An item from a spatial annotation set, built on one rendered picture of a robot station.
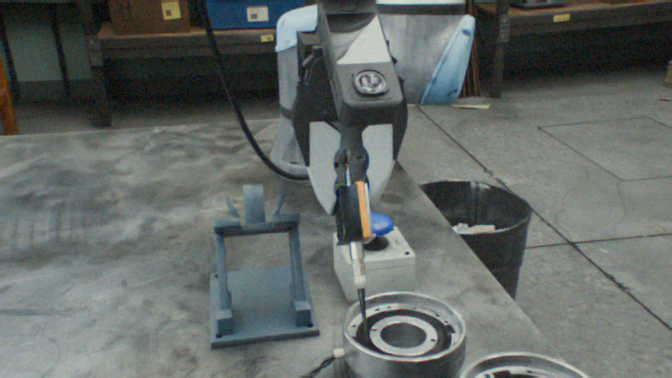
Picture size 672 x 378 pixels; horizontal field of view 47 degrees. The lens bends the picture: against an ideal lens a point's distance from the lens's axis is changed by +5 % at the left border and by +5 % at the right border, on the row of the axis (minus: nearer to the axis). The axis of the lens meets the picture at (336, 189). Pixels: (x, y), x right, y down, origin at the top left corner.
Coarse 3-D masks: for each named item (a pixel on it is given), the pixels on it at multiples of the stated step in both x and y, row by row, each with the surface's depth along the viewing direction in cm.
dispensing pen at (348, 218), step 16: (352, 160) 65; (352, 176) 65; (336, 192) 64; (352, 192) 63; (336, 208) 65; (352, 208) 62; (336, 224) 66; (352, 224) 62; (352, 240) 63; (352, 256) 63; (352, 272) 64
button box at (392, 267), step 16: (336, 240) 77; (384, 240) 76; (400, 240) 77; (336, 256) 78; (368, 256) 74; (384, 256) 74; (400, 256) 74; (336, 272) 79; (368, 272) 73; (384, 272) 74; (400, 272) 74; (352, 288) 73; (368, 288) 74; (384, 288) 74; (400, 288) 75
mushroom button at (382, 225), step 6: (372, 216) 75; (378, 216) 75; (384, 216) 75; (372, 222) 74; (378, 222) 74; (384, 222) 74; (390, 222) 75; (372, 228) 73; (378, 228) 73; (384, 228) 74; (390, 228) 74; (378, 234) 74; (384, 234) 74; (372, 240) 75; (378, 240) 76
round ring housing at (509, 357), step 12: (480, 360) 59; (492, 360) 59; (504, 360) 59; (516, 360) 60; (528, 360) 59; (540, 360) 59; (552, 360) 59; (468, 372) 57; (480, 372) 59; (492, 372) 59; (516, 372) 59; (540, 372) 59; (552, 372) 59; (564, 372) 58; (576, 372) 58
